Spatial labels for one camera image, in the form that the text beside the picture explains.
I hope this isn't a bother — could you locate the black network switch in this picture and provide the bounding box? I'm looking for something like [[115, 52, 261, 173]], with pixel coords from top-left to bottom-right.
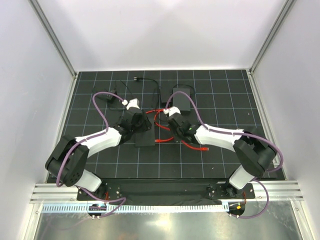
[[134, 128, 155, 148], [172, 87, 191, 115]]

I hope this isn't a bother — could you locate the long orange ethernet cable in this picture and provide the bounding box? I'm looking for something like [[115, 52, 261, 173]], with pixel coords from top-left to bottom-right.
[[146, 108, 176, 144]]

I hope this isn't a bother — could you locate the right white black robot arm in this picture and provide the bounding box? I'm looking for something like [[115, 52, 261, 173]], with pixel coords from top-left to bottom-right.
[[164, 109, 284, 198]]

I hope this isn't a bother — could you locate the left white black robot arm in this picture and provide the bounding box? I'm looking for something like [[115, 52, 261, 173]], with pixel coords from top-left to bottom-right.
[[45, 107, 152, 200]]

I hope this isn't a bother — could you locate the small black plug adapter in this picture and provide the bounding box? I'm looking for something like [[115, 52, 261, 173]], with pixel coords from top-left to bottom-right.
[[106, 91, 118, 102]]

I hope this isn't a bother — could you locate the black power adapter brick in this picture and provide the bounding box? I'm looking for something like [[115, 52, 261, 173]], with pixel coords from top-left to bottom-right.
[[160, 87, 172, 106]]

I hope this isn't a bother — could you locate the black grid mat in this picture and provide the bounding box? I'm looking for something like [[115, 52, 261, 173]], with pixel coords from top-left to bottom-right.
[[62, 69, 265, 179]]

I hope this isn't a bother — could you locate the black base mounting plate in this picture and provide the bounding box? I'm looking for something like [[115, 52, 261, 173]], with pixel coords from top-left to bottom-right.
[[76, 177, 256, 206]]

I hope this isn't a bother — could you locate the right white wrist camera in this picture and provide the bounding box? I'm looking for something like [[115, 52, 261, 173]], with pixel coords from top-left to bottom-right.
[[163, 106, 181, 117]]

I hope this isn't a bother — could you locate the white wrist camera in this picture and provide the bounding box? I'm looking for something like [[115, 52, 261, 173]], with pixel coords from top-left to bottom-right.
[[163, 106, 181, 117], [121, 98, 140, 110]]

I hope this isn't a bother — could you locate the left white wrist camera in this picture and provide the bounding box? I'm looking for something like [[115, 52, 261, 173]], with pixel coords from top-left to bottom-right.
[[121, 98, 140, 110]]

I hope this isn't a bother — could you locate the thin black adapter cable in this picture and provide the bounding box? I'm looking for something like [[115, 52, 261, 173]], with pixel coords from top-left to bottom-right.
[[91, 79, 135, 111]]

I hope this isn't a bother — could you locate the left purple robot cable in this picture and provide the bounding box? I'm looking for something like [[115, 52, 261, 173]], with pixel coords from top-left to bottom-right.
[[55, 91, 128, 216]]

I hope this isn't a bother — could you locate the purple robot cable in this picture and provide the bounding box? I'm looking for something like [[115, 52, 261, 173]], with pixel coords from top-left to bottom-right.
[[164, 91, 285, 220], [55, 91, 128, 216]]

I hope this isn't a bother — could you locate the black power cord with plug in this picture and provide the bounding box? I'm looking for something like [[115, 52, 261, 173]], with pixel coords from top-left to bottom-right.
[[133, 76, 162, 110]]

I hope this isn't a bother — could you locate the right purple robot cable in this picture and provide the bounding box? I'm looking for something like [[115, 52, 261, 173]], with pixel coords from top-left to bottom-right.
[[164, 91, 285, 220]]

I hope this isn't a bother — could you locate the white slotted cable duct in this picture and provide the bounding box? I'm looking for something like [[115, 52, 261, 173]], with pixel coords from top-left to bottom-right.
[[41, 202, 229, 214]]

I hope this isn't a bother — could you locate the aluminium front frame rail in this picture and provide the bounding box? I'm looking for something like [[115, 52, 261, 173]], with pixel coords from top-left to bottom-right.
[[30, 180, 304, 203]]

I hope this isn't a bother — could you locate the left aluminium corner post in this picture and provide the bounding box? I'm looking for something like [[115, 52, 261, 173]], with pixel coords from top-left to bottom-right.
[[28, 0, 78, 79]]

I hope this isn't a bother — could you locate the aluminium corner post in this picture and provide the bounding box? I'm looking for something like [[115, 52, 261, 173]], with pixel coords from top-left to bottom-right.
[[248, 0, 297, 75], [28, 0, 78, 79]]

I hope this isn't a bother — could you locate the right aluminium corner post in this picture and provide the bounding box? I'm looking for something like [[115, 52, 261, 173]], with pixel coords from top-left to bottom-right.
[[248, 0, 297, 75]]

